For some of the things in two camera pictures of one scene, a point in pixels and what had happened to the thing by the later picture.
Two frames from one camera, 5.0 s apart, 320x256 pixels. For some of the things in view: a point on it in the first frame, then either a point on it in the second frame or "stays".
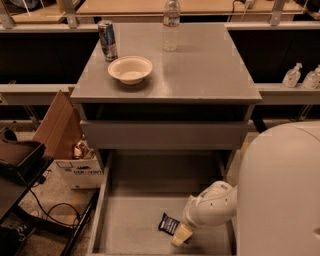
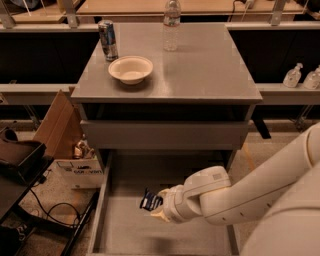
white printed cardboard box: [77, 173] stays
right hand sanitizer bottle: [311, 80] stays
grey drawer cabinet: [200, 97] stays
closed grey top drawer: [166, 134] stays
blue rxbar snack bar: [168, 225] to [150, 201]
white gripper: [188, 217] to [172, 202]
